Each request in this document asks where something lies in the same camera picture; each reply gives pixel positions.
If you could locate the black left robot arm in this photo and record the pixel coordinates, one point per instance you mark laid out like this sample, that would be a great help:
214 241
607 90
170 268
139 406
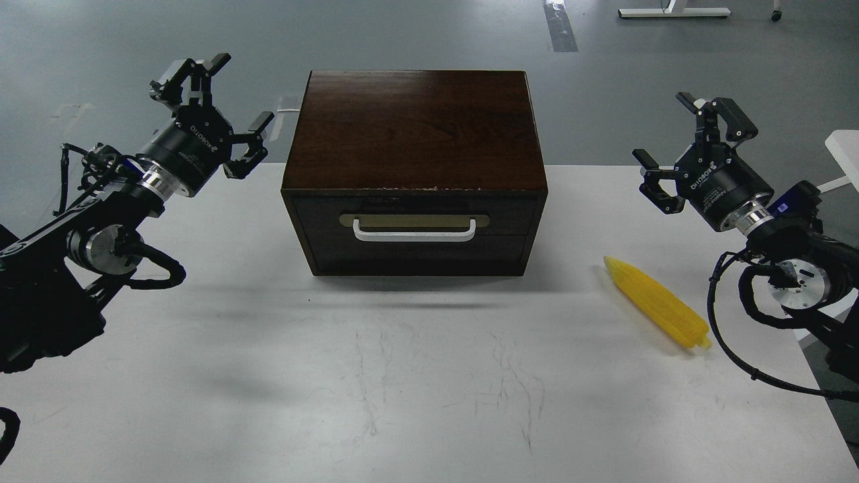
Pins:
57 280

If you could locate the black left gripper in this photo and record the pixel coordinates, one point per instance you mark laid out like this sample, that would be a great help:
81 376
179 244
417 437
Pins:
197 140

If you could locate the dark wooden drawer cabinet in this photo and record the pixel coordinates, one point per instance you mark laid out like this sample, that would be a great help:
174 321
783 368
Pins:
394 133

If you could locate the yellow toy corn cob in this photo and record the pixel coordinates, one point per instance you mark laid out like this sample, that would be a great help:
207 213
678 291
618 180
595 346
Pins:
669 313

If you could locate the grey floor tape strip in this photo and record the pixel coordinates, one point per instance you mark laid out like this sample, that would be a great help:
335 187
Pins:
562 38

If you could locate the white side table right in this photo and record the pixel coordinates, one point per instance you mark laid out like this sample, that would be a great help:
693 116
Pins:
843 146

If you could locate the wooden drawer with white handle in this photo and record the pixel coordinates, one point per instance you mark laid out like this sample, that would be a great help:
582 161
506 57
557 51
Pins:
434 236

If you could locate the white desk base far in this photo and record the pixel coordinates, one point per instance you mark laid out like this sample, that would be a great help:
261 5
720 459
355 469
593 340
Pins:
674 9

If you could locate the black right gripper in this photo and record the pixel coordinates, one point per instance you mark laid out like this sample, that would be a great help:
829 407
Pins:
713 178

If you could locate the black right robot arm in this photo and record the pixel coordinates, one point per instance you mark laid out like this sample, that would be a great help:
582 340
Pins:
793 270

